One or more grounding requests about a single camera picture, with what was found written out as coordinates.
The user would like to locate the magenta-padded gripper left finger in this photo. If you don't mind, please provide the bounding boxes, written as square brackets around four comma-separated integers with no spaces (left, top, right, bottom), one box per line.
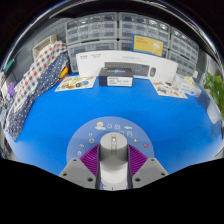
[58,144,101,190]

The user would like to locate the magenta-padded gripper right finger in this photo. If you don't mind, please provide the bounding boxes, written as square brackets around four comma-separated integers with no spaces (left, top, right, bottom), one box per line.
[127,144,169,190]

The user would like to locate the white computer mouse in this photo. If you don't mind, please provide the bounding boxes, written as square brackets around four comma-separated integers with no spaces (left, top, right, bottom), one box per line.
[99,131,130,191]

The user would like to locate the round blue rabbit mouse pad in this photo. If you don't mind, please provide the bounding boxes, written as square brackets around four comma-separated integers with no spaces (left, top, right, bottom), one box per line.
[65,115,155,168]

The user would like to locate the navy polka dot cloth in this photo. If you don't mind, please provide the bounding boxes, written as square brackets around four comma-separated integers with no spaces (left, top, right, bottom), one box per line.
[4,51,71,141]

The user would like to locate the colourful sticker sheet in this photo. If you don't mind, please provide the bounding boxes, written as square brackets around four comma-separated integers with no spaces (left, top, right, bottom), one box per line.
[151,80,189,100]
[54,75,98,93]

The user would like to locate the clear plastic box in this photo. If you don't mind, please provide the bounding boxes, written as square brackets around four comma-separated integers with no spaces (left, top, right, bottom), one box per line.
[173,73,203,98]

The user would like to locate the small black box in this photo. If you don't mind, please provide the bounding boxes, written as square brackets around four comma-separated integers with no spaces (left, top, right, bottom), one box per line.
[98,67,134,88]

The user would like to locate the green potted plant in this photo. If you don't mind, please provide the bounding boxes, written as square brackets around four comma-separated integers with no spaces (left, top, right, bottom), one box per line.
[203,71,224,121]

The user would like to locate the purple bag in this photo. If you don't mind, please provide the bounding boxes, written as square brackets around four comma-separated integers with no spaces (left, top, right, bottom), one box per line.
[7,81,16,99]

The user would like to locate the white checked dotted cloth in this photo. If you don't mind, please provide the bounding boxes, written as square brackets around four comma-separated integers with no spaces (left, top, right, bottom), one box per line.
[13,40,69,111]

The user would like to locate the long white keyboard box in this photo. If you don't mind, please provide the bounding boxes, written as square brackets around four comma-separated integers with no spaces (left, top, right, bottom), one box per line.
[75,49,179,84]

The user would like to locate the grey plastic drawer cabinet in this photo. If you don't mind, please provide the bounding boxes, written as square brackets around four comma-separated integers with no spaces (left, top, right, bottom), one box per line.
[65,12,119,46]
[168,27,200,78]
[67,39,118,73]
[118,12,171,59]

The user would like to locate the small teal box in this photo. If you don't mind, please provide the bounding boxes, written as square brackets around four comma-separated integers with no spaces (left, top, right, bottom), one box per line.
[3,58,16,74]

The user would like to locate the yellow card box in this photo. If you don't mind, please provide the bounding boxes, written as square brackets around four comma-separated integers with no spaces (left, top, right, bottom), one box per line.
[132,34,164,57]

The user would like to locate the white woven basket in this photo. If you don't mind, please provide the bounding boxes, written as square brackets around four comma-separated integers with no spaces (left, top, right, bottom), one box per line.
[32,34,58,61]

